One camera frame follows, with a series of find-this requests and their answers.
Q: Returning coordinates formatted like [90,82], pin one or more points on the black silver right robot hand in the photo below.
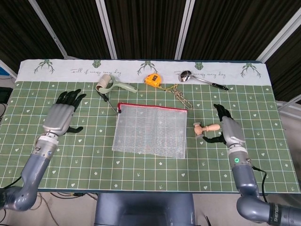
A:
[232,131]

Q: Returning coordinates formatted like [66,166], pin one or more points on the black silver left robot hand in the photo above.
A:
[58,117]

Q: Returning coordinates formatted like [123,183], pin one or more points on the clear zipper mesh pouch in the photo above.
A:
[152,131]

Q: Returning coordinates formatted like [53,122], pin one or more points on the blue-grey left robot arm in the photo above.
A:
[33,174]

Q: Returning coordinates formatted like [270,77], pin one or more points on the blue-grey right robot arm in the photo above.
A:
[247,186]

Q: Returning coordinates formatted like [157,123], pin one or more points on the green grid tablecloth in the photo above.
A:
[94,164]

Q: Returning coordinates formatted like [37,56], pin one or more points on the small wooden mallet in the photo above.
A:
[207,128]

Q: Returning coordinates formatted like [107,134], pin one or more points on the pale green lint roller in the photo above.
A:
[104,82]

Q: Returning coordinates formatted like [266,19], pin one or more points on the yellow tape measure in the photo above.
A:
[153,79]

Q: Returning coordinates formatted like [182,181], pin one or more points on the blue-grey robot torso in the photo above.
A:
[143,209]

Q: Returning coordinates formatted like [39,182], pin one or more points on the aluminium partition post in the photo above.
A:
[185,28]
[8,68]
[105,28]
[279,35]
[47,28]
[289,104]

